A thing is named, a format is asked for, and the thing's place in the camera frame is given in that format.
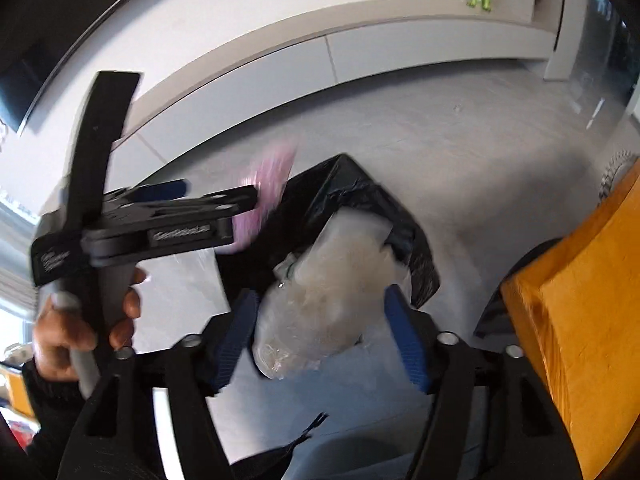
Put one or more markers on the black wall television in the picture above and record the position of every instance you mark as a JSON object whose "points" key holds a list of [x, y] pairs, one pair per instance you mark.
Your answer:
{"points": [[30, 75]]}

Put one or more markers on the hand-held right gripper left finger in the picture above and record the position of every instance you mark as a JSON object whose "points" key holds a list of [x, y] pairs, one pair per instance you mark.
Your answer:
{"points": [[235, 331]]}

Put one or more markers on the black trash bag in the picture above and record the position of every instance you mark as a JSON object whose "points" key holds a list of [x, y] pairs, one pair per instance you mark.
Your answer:
{"points": [[350, 195]]}

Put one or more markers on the clear plastic bag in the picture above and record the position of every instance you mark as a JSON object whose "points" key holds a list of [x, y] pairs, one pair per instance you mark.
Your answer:
{"points": [[320, 300]]}

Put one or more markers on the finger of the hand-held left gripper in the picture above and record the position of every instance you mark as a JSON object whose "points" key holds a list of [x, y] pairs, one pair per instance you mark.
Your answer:
{"points": [[220, 199], [160, 190]]}

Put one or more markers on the pink plastic bag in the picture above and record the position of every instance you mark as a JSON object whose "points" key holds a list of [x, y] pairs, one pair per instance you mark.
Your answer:
{"points": [[272, 180]]}

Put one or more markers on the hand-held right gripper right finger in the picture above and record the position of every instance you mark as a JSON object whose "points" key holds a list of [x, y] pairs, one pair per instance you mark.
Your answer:
{"points": [[406, 346]]}

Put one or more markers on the person's left hand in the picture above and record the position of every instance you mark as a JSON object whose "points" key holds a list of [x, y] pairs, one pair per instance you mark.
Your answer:
{"points": [[55, 340]]}

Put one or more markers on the person's left forearm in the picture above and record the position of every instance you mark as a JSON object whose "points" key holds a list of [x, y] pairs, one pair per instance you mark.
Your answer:
{"points": [[47, 410]]}

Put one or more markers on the white low cabinet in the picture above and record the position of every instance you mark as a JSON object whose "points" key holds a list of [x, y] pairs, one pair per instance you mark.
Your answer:
{"points": [[350, 50]]}

